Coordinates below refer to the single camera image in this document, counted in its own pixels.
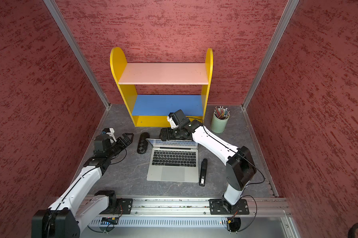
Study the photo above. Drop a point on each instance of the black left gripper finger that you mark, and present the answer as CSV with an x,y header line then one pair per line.
x,y
127,137
122,143

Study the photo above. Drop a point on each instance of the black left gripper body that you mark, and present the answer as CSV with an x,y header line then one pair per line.
x,y
113,150

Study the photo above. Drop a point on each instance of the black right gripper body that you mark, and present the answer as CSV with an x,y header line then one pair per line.
x,y
176,133

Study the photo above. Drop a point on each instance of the silver laptop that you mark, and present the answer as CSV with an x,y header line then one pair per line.
x,y
174,160

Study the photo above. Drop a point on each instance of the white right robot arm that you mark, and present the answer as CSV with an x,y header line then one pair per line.
x,y
240,167

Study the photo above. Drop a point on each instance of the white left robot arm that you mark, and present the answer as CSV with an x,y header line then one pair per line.
x,y
65,218

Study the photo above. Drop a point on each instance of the black oval case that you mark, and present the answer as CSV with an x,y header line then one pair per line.
x,y
143,143

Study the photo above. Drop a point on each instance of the yellow shelf with coloured boards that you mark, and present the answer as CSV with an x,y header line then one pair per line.
x,y
150,91

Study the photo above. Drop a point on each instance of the black stapler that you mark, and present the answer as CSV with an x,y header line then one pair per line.
x,y
203,171

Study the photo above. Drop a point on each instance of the mint green pencil cup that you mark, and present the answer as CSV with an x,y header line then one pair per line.
x,y
217,125

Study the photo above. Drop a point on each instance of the bundle of coloured pencils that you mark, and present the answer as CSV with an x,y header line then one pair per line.
x,y
222,113

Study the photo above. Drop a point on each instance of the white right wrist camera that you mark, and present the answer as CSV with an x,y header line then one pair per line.
x,y
178,119

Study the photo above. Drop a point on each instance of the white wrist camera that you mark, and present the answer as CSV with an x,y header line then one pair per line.
x,y
110,132
178,119

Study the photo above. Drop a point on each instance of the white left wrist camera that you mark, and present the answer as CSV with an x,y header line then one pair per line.
x,y
110,132

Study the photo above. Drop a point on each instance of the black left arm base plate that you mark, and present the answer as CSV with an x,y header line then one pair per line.
x,y
123,206

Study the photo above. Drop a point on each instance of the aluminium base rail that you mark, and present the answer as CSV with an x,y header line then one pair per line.
x,y
154,206

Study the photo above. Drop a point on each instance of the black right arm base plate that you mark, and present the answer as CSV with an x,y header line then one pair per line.
x,y
222,207

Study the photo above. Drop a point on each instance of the aluminium corner post left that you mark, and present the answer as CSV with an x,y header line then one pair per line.
x,y
61,23

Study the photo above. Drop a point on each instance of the aluminium corner post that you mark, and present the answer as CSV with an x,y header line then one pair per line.
x,y
61,23
278,33

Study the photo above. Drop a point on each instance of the aluminium corner post right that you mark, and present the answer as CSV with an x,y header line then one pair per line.
x,y
278,33

